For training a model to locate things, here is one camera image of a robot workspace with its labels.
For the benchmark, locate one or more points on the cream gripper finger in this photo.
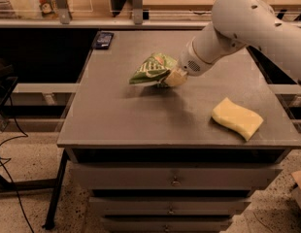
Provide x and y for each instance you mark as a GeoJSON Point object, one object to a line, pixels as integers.
{"type": "Point", "coordinates": [177, 77]}

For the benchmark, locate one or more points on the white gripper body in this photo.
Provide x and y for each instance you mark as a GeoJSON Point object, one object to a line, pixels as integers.
{"type": "Point", "coordinates": [190, 61]}

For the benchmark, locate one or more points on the green jalapeno chip bag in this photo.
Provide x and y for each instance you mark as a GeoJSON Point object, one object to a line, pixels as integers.
{"type": "Point", "coordinates": [154, 70]}

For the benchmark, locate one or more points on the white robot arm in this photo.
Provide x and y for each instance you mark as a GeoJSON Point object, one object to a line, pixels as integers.
{"type": "Point", "coordinates": [236, 24]}

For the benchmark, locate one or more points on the yellow sponge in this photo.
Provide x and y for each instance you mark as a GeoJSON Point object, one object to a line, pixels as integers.
{"type": "Point", "coordinates": [237, 118]}

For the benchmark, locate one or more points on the grey drawer cabinet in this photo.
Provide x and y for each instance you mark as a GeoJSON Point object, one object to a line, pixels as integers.
{"type": "Point", "coordinates": [113, 121]}

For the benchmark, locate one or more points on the top grey drawer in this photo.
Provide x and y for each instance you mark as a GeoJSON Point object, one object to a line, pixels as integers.
{"type": "Point", "coordinates": [205, 176]}

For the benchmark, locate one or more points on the grey drawer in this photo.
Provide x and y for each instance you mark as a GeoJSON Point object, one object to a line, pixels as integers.
{"type": "Point", "coordinates": [205, 176]}
{"type": "Point", "coordinates": [166, 224]}
{"type": "Point", "coordinates": [169, 206]}

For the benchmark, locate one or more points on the middle grey drawer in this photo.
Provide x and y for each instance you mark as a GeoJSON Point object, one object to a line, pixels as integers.
{"type": "Point", "coordinates": [169, 206]}

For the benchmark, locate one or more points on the bottom grey drawer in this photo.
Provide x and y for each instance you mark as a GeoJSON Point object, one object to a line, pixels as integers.
{"type": "Point", "coordinates": [166, 224]}

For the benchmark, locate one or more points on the cardboard box on floor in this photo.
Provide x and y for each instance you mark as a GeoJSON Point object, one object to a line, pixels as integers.
{"type": "Point", "coordinates": [296, 192]}

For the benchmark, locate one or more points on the black table leg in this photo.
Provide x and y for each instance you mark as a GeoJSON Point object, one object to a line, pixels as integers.
{"type": "Point", "coordinates": [49, 223]}

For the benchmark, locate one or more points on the middle metal shelf bracket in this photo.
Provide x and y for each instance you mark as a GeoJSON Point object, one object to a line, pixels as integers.
{"type": "Point", "coordinates": [137, 11]}

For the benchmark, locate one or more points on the metal shelf bracket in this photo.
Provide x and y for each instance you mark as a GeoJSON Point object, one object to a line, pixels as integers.
{"type": "Point", "coordinates": [137, 11]}
{"type": "Point", "coordinates": [63, 11]}

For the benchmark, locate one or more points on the left metal shelf bracket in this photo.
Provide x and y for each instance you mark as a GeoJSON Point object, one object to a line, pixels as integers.
{"type": "Point", "coordinates": [63, 11]}

